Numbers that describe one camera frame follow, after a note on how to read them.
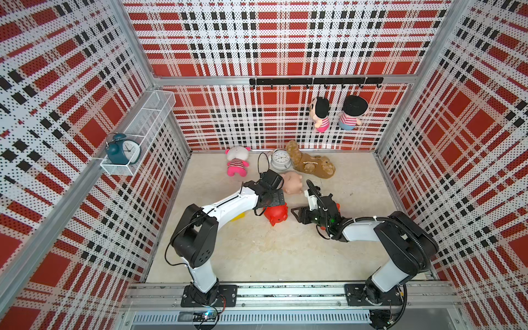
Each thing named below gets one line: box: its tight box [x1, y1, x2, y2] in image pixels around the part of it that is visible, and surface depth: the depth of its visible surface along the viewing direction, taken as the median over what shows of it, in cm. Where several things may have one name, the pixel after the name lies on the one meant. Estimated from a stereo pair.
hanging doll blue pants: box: [338, 94, 368, 131], surface depth 98 cm
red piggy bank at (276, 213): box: [262, 202, 289, 227], surface depth 90 cm
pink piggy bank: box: [280, 171, 304, 195], surface depth 99 cm
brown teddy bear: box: [286, 140, 337, 179], surface depth 106 cm
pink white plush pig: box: [224, 146, 251, 178], surface depth 113 cm
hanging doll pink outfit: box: [310, 96, 331, 133], surface depth 98 cm
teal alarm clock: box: [105, 132, 142, 165], surface depth 64 cm
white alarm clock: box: [270, 149, 293, 171], surface depth 114 cm
